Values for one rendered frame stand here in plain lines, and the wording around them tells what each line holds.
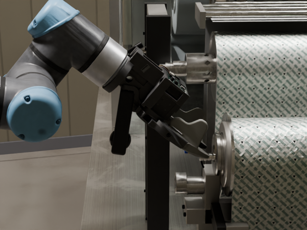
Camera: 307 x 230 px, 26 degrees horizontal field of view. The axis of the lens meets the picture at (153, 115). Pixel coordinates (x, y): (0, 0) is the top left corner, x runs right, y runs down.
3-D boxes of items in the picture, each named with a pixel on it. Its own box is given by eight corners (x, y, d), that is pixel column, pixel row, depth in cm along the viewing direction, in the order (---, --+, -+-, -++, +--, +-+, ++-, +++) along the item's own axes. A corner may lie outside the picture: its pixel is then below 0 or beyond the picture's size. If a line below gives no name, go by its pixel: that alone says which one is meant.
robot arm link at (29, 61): (-12, 109, 100) (33, 53, 99) (-11, 87, 111) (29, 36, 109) (31, 137, 103) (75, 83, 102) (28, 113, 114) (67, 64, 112)
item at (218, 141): (211, 129, 120) (217, 137, 113) (222, 129, 120) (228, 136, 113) (211, 170, 121) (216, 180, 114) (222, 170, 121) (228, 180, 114)
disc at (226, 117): (218, 174, 126) (221, 100, 121) (220, 174, 126) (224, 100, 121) (230, 211, 113) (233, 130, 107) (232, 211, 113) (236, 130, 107)
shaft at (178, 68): (156, 74, 139) (156, 59, 138) (184, 73, 139) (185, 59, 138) (156, 78, 136) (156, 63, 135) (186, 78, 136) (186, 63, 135)
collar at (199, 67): (183, 78, 141) (184, 49, 139) (212, 78, 142) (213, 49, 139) (186, 87, 135) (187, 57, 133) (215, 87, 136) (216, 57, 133)
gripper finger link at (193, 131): (227, 142, 109) (184, 106, 108) (203, 167, 110) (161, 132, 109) (227, 137, 112) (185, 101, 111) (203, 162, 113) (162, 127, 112)
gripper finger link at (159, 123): (187, 145, 108) (145, 110, 107) (181, 151, 108) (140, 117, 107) (188, 137, 112) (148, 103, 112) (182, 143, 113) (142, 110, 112)
